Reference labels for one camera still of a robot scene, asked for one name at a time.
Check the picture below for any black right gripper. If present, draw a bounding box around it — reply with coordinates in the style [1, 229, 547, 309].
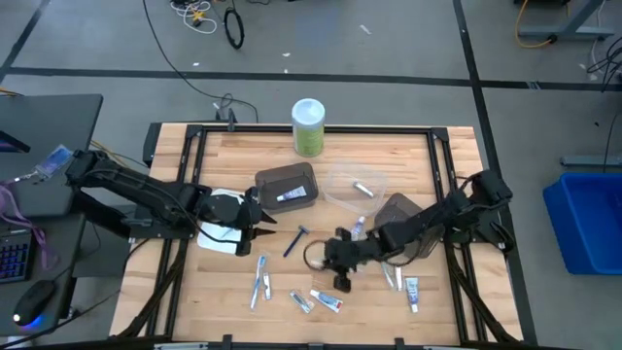
[323, 227, 385, 294]

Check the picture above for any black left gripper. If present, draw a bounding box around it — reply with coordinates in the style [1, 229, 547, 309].
[201, 187, 278, 241]

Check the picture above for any blue disposable razor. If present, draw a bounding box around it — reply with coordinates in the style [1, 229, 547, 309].
[283, 225, 310, 259]

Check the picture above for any white plastic bin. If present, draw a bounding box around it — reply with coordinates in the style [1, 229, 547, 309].
[196, 188, 255, 255]

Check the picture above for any white and yellow cable bundle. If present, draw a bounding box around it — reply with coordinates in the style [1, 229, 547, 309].
[169, 0, 219, 35]

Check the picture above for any black computer mouse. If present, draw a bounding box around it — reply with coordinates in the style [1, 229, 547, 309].
[13, 279, 57, 327]

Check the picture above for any white red-blue toothpaste tube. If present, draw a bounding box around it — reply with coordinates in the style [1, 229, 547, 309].
[309, 289, 344, 314]

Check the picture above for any white tube with blue print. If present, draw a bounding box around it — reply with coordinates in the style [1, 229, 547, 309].
[404, 276, 420, 314]

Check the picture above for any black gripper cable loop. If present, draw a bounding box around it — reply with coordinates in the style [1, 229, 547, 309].
[302, 239, 331, 271]

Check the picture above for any white tube with purple print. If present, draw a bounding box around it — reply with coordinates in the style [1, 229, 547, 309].
[275, 185, 308, 203]

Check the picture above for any blue storage bin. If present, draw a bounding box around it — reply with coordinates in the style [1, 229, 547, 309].
[542, 172, 622, 276]

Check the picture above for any blue toothbrush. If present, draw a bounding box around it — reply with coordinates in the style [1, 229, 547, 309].
[249, 252, 269, 312]

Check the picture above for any silver toiletry tube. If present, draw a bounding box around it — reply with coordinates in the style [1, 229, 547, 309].
[352, 180, 375, 199]

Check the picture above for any smoke grey plastic bin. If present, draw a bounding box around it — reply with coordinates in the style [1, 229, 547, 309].
[254, 161, 320, 211]
[373, 192, 448, 259]

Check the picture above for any black backlit keyboard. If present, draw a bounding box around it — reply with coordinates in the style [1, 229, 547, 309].
[0, 227, 35, 286]

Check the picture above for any small tube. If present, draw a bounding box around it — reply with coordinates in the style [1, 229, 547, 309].
[289, 289, 316, 315]

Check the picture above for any black cable coil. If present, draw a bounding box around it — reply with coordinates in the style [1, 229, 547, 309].
[223, 8, 246, 50]

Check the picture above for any grey table base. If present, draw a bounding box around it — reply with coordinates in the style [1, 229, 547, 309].
[517, 0, 616, 43]

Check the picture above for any black table frame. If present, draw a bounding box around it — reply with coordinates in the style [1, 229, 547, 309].
[114, 121, 536, 350]

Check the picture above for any green wipes canister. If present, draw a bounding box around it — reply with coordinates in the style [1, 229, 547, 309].
[291, 97, 327, 158]

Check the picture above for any long black floor cable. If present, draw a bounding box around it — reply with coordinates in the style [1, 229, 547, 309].
[142, 0, 259, 123]

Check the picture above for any yellow floor cable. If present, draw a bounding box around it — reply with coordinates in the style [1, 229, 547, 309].
[514, 0, 555, 50]

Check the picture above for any clear badge holder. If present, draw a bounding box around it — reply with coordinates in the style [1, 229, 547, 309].
[33, 144, 74, 177]

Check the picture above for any purple lanyard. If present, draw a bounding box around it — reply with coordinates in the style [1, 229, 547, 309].
[0, 184, 54, 271]

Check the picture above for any clear plastic bin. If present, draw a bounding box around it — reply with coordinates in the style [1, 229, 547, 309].
[320, 167, 389, 218]

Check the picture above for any dark grey desk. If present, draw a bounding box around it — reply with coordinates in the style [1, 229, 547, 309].
[0, 93, 104, 336]

